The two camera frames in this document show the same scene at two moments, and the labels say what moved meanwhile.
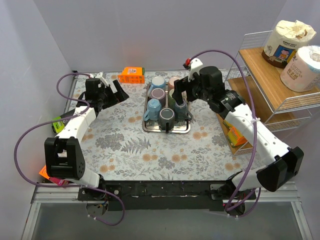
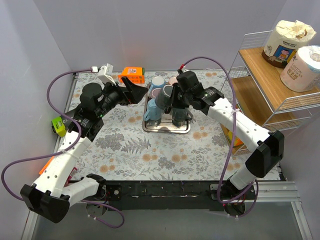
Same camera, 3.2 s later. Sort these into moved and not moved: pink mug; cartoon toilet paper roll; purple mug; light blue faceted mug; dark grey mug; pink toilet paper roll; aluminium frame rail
Moved: dark grey mug
Not moved: pink mug; cartoon toilet paper roll; pink toilet paper roll; purple mug; light blue faceted mug; aluminium frame rail
